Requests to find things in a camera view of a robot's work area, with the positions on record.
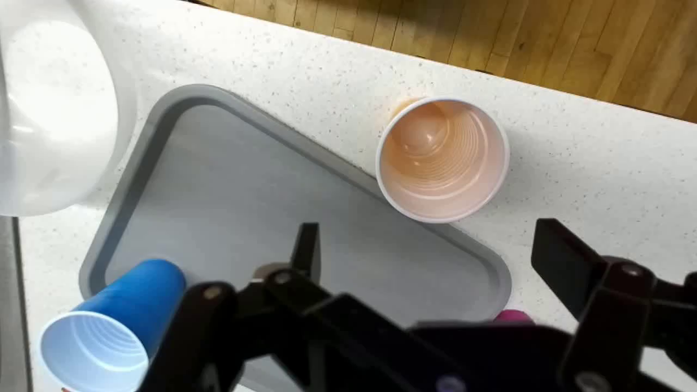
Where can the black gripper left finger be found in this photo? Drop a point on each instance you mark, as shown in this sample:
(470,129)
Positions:
(241,340)

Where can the clear plastic bowl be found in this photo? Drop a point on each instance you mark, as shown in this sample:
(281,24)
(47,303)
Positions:
(51,110)

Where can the grey plastic tray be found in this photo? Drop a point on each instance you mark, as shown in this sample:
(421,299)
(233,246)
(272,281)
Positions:
(241,197)

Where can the blue plastic cup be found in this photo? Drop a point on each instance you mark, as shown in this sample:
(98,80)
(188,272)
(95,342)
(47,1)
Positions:
(137,297)

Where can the purple plastic cup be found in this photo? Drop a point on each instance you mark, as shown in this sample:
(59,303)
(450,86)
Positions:
(512,317)

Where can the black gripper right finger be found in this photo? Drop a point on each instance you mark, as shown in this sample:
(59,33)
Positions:
(617,313)

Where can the orange plastic cup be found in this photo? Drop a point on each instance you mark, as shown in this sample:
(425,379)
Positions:
(443,159)

